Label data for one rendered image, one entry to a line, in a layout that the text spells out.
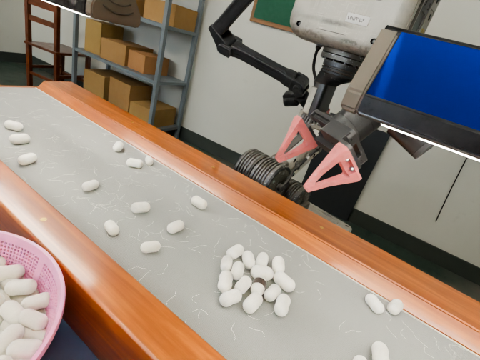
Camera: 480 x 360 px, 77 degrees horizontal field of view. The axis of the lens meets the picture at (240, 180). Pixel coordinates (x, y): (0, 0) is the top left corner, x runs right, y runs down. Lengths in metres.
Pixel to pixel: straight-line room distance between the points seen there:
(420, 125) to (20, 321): 0.43
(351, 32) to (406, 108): 0.66
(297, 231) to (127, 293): 0.35
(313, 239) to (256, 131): 2.12
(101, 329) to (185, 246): 0.18
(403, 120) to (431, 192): 2.24
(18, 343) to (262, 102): 2.43
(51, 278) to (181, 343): 0.18
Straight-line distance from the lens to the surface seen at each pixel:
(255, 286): 0.47
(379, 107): 0.26
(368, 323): 0.55
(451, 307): 0.66
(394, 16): 0.89
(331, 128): 0.46
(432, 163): 2.44
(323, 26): 0.95
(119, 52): 3.06
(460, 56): 0.29
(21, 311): 0.43
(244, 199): 0.66
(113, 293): 0.41
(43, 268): 0.46
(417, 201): 2.51
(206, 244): 0.54
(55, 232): 0.50
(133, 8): 0.53
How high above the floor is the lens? 1.07
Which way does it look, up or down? 25 degrees down
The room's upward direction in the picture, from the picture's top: 17 degrees clockwise
